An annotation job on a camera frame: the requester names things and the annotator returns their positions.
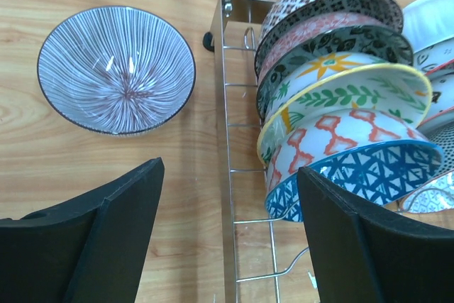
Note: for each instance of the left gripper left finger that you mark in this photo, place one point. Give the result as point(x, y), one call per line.
point(90, 248)

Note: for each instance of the plain white bowl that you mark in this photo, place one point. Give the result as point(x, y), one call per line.
point(428, 22)

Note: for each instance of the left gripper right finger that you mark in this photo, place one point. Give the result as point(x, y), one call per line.
point(362, 252)

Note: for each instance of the silver wire dish rack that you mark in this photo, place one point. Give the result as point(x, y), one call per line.
point(264, 259)

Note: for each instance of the blue triangle pattern bowl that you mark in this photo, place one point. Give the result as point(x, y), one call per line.
point(370, 153)

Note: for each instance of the red ikat pattern bowl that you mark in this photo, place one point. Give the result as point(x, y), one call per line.
point(441, 110)

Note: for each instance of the brown diamond pattern bowl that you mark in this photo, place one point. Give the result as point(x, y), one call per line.
point(285, 14)

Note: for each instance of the black leaf coral bowl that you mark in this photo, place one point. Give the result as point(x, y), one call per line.
point(324, 34)

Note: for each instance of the red geometric pattern bowl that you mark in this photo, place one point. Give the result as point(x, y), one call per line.
point(435, 58)

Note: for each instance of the yellow rim leaf bowl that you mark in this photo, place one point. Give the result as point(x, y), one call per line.
point(340, 81)

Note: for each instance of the striped line pattern bowl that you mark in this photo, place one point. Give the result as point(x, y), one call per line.
point(116, 70)

